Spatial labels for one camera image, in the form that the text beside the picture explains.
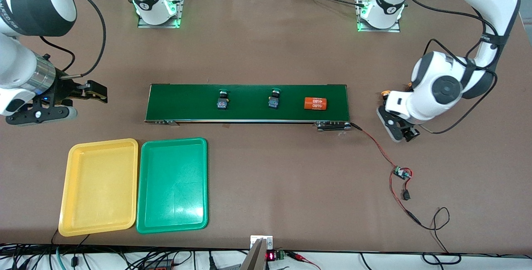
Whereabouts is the orange cylindrical battery cell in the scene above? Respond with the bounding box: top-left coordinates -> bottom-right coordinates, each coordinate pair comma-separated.
303,97 -> 328,111

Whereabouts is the yellow plastic tray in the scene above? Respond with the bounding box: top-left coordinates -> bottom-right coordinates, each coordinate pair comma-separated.
58,138 -> 139,237

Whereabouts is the green plastic tray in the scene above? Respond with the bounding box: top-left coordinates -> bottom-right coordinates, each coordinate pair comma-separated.
136,137 -> 208,234

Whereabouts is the green conveyor belt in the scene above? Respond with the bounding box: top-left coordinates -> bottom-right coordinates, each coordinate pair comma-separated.
144,83 -> 352,132

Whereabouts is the red clip lead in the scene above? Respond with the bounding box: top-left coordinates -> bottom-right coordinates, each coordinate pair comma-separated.
287,251 -> 323,270

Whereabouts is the red plug connector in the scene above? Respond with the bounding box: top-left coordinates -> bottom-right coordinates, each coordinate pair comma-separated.
143,260 -> 175,270

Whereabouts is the grey metal bar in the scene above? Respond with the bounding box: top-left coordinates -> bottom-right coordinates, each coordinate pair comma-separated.
240,239 -> 267,270

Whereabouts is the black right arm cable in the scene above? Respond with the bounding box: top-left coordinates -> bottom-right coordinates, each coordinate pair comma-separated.
39,0 -> 106,80

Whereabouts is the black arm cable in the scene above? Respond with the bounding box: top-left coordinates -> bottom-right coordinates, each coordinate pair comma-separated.
39,0 -> 106,80
401,0 -> 499,134

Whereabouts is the red and black wire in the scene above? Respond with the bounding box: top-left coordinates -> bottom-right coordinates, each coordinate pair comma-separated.
350,123 -> 422,226

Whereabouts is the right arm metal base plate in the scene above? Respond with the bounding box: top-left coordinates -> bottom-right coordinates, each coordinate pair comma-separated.
137,0 -> 186,29

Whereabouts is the black looped cable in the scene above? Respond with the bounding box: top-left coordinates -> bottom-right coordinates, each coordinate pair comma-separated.
420,207 -> 463,265

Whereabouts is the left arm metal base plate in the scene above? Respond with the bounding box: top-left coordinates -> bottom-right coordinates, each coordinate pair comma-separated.
357,0 -> 401,33

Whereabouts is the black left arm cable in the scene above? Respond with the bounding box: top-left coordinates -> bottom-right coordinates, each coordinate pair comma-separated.
401,0 -> 499,134

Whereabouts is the teal cable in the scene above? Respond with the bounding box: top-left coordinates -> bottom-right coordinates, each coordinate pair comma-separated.
55,246 -> 67,270

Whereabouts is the silver mounting bracket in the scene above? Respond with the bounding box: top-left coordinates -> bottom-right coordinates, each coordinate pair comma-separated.
250,235 -> 273,250

